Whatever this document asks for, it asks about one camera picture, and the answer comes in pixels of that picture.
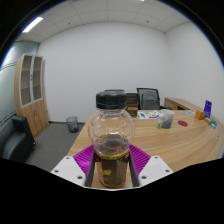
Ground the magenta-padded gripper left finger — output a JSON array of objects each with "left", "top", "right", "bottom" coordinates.
[{"left": 50, "top": 143, "right": 98, "bottom": 188}]

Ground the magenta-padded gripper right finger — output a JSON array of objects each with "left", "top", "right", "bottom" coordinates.
[{"left": 127, "top": 143, "right": 175, "bottom": 188}]

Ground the clear black-capped drink bottle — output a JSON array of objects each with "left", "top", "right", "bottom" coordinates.
[{"left": 87, "top": 90, "right": 136, "bottom": 190}]

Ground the grey waste bin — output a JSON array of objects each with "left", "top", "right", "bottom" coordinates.
[{"left": 65, "top": 115, "right": 80, "bottom": 134}]

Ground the grey mug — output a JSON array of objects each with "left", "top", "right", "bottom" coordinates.
[{"left": 156, "top": 108, "right": 175, "bottom": 130}]

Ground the printed white leaflet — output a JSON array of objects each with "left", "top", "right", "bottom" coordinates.
[{"left": 136, "top": 110, "right": 161, "bottom": 120}]

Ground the black leather sofa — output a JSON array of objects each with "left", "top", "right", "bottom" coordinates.
[{"left": 0, "top": 114, "right": 37, "bottom": 161}]

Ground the round white printed mat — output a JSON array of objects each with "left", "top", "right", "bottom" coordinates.
[{"left": 183, "top": 109, "right": 197, "bottom": 118}]

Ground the black mesh office chair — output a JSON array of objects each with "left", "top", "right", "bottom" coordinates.
[{"left": 136, "top": 87, "right": 162, "bottom": 111}]

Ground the wooden side desk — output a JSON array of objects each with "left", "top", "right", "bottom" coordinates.
[{"left": 163, "top": 97, "right": 202, "bottom": 113}]

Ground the orange box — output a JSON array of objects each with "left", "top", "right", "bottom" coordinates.
[{"left": 194, "top": 109, "right": 206, "bottom": 121}]

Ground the wooden shelf unit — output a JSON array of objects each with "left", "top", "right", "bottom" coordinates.
[{"left": 13, "top": 53, "right": 50, "bottom": 139}]

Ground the purple standing sign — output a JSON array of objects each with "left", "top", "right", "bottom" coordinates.
[{"left": 203, "top": 99, "right": 213, "bottom": 120}]

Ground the long ceiling light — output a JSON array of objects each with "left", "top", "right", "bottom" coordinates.
[{"left": 21, "top": 16, "right": 45, "bottom": 34}]

